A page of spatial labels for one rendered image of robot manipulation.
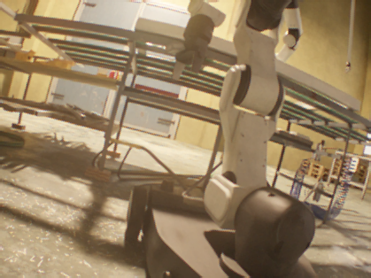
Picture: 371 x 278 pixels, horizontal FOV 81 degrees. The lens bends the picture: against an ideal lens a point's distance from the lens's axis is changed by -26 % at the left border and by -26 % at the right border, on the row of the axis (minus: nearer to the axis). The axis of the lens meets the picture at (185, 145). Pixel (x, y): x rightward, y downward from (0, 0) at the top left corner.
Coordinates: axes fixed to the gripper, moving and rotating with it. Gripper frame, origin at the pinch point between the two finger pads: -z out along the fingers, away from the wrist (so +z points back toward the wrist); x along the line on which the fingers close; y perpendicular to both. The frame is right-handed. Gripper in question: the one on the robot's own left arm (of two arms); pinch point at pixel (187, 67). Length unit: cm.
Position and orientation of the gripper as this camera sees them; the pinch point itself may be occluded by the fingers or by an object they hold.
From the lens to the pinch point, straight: 82.1
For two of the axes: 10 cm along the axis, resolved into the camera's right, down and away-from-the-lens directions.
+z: 2.7, -9.5, 1.4
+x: -5.1, -0.2, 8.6
